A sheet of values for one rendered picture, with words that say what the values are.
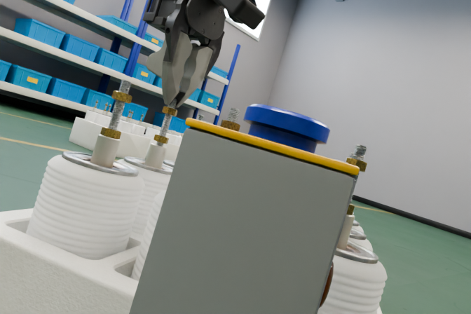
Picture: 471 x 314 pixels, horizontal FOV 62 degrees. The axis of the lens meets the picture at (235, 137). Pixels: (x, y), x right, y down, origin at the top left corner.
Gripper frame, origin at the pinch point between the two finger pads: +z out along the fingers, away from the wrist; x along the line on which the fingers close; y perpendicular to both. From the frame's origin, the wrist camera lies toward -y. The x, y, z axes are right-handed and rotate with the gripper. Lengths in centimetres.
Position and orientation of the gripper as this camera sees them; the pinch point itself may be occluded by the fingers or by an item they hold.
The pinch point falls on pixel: (177, 97)
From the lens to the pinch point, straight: 51.8
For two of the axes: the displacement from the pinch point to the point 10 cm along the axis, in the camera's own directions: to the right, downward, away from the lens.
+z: -2.9, 9.6, -0.2
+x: -5.7, -1.9, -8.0
